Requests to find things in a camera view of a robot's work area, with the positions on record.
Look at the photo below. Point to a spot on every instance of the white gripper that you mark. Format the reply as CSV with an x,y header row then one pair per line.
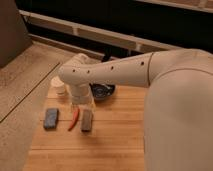
x,y
81,95

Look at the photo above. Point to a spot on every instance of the white ceramic cup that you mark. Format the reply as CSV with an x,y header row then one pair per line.
x,y
58,86

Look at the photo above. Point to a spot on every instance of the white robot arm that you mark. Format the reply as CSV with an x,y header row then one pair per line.
x,y
178,107

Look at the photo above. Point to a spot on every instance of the dark ceramic bowl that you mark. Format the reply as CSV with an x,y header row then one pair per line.
x,y
102,91

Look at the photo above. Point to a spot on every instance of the red chili pepper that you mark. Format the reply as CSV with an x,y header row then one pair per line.
x,y
74,118

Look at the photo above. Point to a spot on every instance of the blue sponge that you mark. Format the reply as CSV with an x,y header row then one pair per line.
x,y
51,118

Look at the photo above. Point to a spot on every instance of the black stand leg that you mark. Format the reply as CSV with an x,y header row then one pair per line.
x,y
107,55

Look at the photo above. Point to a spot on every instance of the wooden cutting board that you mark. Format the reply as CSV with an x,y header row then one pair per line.
x,y
115,142

